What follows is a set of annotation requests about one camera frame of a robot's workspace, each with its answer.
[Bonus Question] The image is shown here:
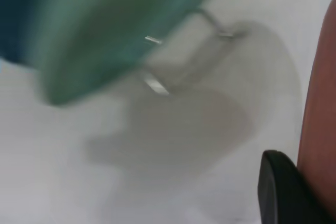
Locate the blue round plate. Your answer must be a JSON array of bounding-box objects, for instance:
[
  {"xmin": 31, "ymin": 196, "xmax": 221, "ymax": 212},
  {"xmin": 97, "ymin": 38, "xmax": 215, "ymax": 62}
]
[{"xmin": 0, "ymin": 0, "xmax": 55, "ymax": 70}]

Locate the metal wire plate rack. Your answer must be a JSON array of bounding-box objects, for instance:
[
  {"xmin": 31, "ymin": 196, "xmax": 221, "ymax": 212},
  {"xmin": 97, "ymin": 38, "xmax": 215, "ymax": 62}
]
[{"xmin": 143, "ymin": 7, "xmax": 248, "ymax": 97}]

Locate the pink round plate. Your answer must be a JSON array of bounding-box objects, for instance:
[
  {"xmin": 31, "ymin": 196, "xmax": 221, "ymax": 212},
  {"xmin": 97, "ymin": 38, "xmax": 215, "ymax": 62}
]
[{"xmin": 298, "ymin": 0, "xmax": 336, "ymax": 180}]

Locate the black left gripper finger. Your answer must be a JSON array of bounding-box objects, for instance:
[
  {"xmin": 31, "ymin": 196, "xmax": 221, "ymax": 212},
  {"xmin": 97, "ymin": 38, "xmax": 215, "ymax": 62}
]
[{"xmin": 257, "ymin": 150, "xmax": 336, "ymax": 224}]

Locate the green round plate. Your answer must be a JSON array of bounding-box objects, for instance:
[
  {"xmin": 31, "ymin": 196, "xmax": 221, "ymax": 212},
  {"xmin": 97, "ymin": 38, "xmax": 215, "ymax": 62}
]
[{"xmin": 34, "ymin": 0, "xmax": 232, "ymax": 107}]

